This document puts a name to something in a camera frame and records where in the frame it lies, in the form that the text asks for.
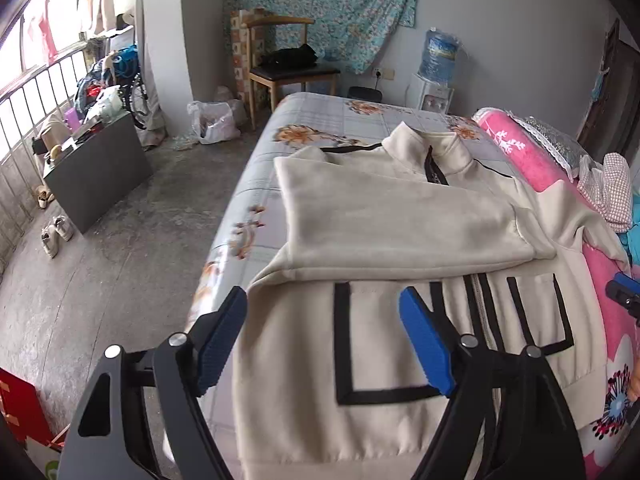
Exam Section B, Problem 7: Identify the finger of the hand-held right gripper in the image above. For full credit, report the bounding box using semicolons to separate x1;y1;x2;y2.
605;271;640;321

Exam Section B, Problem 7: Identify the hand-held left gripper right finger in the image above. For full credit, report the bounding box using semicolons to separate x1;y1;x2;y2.
398;286;588;480

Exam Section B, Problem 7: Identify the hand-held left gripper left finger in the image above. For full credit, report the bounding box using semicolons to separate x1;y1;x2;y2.
60;285;249;480

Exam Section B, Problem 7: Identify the beige jacket with black trim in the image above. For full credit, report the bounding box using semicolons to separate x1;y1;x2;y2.
232;121;632;480

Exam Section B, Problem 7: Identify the pink checkered cloth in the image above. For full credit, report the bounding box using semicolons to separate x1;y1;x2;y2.
577;152;633;233

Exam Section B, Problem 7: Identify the grey pillow with lace edge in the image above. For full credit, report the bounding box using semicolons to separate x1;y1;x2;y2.
510;115;588;181

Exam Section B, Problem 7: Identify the pink floral blanket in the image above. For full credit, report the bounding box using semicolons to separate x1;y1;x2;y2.
472;107;640;480

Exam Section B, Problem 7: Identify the dark grey cabinet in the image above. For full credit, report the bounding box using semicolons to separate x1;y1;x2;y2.
42;110;153;235

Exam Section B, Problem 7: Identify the brown wooden door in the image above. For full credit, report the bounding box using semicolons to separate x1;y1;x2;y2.
577;17;640;161

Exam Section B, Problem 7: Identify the red box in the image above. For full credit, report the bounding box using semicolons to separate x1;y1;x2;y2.
0;367;51;443

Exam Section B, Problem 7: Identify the white plastic bag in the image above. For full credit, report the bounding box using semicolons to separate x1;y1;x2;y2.
187;100;242;145

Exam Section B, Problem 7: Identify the bed with floral sheet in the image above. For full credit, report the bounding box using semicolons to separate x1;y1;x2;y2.
187;91;506;480

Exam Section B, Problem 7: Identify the white water dispenser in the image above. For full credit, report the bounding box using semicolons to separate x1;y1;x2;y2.
406;72;455;113

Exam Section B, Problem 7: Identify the wooden chair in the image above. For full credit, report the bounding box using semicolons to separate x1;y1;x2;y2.
243;16;342;128

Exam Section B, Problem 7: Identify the pile of bags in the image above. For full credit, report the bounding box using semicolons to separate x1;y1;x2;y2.
75;60;123;121

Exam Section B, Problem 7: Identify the blue water bottle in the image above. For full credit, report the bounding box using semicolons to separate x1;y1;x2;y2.
419;27;463;86

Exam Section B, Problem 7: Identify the black bag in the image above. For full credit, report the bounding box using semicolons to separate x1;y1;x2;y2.
260;44;319;68

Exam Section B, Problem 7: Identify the patterned cardboard box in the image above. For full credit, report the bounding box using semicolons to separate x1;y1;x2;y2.
230;8;276;103

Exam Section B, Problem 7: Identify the metal window railing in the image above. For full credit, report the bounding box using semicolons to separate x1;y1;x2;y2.
0;40;108;271

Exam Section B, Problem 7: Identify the pink hanging garment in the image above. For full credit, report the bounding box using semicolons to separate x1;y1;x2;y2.
25;0;58;63

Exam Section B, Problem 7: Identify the white hanging jacket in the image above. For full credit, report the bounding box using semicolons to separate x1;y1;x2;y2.
77;0;117;36

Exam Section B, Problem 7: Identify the teal floral wall cloth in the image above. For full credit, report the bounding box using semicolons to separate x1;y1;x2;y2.
223;0;418;75

